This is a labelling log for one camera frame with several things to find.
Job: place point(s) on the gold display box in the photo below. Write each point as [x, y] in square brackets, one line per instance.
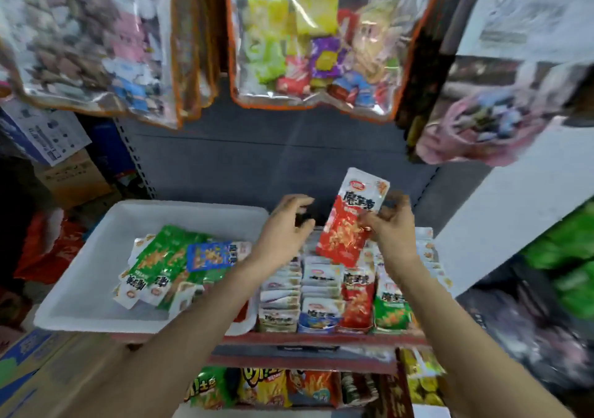
[278, 328]

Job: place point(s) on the green display box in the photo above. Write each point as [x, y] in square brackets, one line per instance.
[394, 328]

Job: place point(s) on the red plastic bag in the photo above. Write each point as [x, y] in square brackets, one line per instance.
[46, 246]

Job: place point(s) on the yellow snack packets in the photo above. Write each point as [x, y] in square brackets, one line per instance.
[422, 376]

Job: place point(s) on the hanging yellow green snack bags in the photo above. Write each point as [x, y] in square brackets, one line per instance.
[432, 69]

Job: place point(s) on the orange display box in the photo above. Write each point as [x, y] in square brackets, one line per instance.
[429, 246]

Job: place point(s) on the white plastic bin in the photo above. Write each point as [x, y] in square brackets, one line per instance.
[65, 292]

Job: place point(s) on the blue print cardboard carton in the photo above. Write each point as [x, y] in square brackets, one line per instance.
[46, 376]

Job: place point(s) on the person's left forearm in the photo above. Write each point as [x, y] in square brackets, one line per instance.
[167, 353]

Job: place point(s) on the person's left hand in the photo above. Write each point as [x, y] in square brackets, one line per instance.
[278, 238]

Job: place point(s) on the row of orange chip bags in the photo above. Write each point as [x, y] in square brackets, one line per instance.
[278, 387]

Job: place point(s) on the blue display box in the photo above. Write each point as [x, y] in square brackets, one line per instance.
[320, 328]

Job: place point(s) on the orange trimmed toy snack bag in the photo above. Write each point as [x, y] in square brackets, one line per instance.
[93, 32]

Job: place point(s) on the white blue carton box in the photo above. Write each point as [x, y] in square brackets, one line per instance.
[42, 130]

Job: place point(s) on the plain brown cardboard carton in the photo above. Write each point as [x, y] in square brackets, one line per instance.
[72, 176]

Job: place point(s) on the orange-edged clear candy bag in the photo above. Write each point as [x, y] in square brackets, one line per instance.
[529, 14]

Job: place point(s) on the orange trimmed colourful candy bag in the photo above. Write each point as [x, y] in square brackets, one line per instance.
[325, 32]

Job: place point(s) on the black plastic wrapped bundle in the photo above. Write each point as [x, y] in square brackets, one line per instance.
[529, 334]

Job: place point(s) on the person's right forearm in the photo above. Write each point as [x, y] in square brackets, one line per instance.
[483, 348]

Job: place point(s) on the hanging pink candy bag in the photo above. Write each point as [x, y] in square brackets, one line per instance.
[492, 125]

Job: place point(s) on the red display box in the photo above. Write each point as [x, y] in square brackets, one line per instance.
[357, 328]

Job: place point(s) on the person's right hand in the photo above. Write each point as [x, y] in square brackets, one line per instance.
[397, 238]

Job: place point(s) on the stack of green packs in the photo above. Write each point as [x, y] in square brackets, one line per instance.
[566, 255]

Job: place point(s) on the pile of snack packets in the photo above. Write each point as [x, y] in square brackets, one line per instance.
[162, 260]

